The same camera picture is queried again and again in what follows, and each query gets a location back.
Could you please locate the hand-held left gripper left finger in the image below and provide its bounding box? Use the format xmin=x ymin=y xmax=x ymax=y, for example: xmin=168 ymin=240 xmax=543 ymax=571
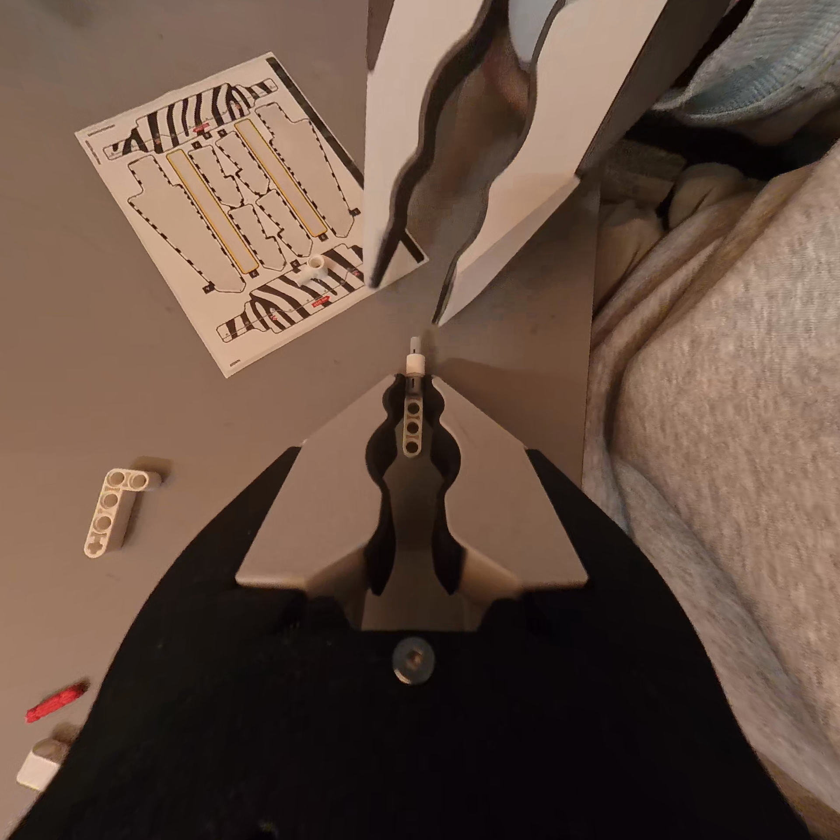
xmin=234 ymin=374 xmax=404 ymax=601

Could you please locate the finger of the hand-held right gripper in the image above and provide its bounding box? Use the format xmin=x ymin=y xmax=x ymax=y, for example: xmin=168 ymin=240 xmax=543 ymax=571
xmin=364 ymin=0 xmax=493 ymax=291
xmin=433 ymin=0 xmax=665 ymax=327

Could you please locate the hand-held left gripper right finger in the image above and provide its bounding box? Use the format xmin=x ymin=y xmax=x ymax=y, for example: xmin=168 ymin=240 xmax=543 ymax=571
xmin=427 ymin=374 xmax=589 ymax=601

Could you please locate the white straight lego beam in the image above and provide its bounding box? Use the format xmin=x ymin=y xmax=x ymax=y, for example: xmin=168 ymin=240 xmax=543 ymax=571
xmin=400 ymin=375 xmax=429 ymax=459

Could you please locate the white L-shaped lego beam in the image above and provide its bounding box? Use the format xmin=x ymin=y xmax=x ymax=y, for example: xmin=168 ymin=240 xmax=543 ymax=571
xmin=83 ymin=467 xmax=164 ymax=559

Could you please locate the red lego pin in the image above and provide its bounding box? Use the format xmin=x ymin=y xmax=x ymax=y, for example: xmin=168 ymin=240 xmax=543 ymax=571
xmin=25 ymin=682 xmax=89 ymax=724

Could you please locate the small white lego beam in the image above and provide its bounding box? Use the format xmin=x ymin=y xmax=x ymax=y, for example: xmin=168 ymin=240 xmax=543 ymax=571
xmin=16 ymin=738 xmax=73 ymax=790

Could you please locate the person's right hand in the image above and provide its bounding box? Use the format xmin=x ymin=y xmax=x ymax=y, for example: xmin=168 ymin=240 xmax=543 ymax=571
xmin=453 ymin=26 xmax=534 ymax=198

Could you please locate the grey hoodie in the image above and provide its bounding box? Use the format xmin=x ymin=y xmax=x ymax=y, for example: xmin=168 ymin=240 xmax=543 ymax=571
xmin=584 ymin=112 xmax=840 ymax=808

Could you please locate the zebra striped sticker sheet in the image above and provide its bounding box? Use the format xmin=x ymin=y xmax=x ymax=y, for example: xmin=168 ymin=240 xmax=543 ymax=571
xmin=75 ymin=52 xmax=431 ymax=379

